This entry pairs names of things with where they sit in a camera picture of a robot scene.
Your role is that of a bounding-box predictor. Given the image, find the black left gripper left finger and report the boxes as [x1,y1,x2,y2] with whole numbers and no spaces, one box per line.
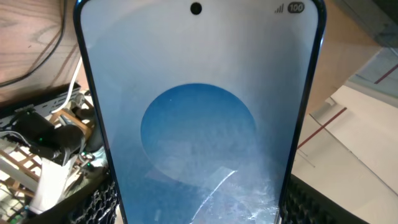
[22,173,119,224]

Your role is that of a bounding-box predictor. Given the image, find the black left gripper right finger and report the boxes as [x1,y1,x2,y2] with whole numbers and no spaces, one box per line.
[280,174,367,224]

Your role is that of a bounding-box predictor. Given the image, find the blue Galaxy smartphone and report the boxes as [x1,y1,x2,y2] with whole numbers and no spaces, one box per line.
[73,0,326,224]

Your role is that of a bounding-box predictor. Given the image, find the black USB charging cable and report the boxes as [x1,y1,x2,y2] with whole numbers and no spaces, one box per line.
[0,0,68,88]

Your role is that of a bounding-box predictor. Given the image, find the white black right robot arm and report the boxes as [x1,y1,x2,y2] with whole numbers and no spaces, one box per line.
[1,109,108,219]

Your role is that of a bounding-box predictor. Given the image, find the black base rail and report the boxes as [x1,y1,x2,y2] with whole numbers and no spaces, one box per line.
[1,84,69,127]

